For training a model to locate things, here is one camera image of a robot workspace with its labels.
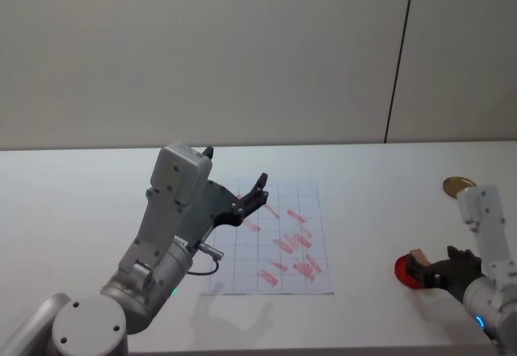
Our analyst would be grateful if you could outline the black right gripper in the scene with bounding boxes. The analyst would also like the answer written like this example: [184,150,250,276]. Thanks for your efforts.
[407,245,485,304]

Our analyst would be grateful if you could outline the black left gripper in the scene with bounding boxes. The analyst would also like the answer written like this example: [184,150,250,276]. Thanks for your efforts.
[186,144,270,249]

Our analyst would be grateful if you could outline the small wooden stamp block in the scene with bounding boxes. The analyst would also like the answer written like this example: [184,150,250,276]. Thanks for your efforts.
[409,249,430,267]

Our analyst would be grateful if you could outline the round red ink pad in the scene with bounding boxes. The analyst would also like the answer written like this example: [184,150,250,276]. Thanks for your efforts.
[393,253,426,291]

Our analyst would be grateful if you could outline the white grid paper red stamps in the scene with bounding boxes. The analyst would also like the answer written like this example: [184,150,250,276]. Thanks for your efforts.
[208,178,335,295]

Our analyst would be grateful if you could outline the round gold lid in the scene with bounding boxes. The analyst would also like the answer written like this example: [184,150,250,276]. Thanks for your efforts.
[443,176,477,201]

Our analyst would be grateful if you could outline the thin dark cable silver plug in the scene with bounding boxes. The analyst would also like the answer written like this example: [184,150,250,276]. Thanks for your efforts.
[186,241,221,277]

